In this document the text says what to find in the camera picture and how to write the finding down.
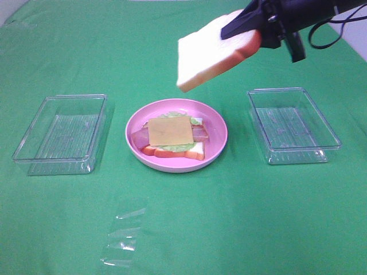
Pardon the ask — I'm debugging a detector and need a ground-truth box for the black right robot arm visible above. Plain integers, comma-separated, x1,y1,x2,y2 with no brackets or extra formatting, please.
221,0,366,62

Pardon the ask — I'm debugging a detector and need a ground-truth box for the pink round plate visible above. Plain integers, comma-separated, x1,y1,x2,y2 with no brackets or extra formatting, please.
125,99,228,173

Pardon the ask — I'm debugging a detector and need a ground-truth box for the bacon strip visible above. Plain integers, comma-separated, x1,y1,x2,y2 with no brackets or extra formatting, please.
137,123,209,142

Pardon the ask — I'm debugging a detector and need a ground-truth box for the toast bread slice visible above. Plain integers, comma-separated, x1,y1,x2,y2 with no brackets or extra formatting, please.
177,10,261,92
138,117,206,161

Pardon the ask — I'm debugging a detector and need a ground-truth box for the clear plastic film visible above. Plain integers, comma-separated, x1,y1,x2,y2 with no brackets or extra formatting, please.
100,197,147,273

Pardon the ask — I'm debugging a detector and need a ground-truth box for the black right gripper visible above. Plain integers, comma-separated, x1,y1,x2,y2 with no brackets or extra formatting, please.
220,1,306,62

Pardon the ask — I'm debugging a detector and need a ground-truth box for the yellow cheese slice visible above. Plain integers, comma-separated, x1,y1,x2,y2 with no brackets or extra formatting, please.
147,116,194,146

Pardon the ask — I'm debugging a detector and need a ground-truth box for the left clear plastic tray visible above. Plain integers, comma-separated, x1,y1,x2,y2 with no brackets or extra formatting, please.
13,94,107,175

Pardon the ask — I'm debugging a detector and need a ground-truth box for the green tablecloth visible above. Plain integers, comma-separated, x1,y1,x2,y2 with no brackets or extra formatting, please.
1,1,366,274

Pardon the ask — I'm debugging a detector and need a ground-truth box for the green lettuce leaf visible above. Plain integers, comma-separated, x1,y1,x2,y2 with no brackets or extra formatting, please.
156,111,203,152

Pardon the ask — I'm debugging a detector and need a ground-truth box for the clear plastic tray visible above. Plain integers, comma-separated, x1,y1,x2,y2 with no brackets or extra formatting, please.
247,87,342,165
13,94,107,175

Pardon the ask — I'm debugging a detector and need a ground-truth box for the right clear plastic tray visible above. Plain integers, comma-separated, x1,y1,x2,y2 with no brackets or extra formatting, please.
247,87,342,165

